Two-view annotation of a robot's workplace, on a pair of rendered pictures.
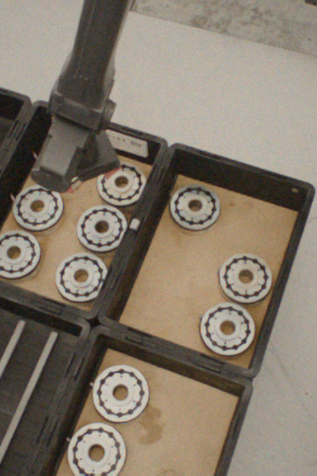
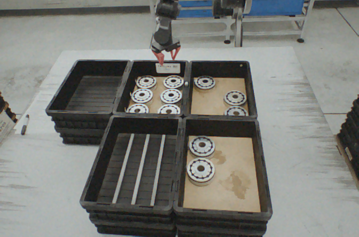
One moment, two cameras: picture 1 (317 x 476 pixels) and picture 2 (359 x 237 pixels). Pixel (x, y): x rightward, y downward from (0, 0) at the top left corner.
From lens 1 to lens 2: 0.63 m
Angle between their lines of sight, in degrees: 26
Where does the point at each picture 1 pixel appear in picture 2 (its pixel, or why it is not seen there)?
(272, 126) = not seen: hidden behind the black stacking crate
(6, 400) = (150, 165)
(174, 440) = (232, 159)
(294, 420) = (275, 154)
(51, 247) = (151, 109)
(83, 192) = (158, 90)
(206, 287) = (220, 107)
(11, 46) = not seen: hidden behind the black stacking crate
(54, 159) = (163, 24)
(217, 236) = (217, 91)
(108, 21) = not seen: outside the picture
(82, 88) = not seen: outside the picture
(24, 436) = (164, 176)
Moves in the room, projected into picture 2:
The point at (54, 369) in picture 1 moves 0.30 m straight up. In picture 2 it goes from (168, 148) to (161, 93)
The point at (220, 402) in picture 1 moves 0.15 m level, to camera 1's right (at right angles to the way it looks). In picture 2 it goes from (244, 141) to (276, 131)
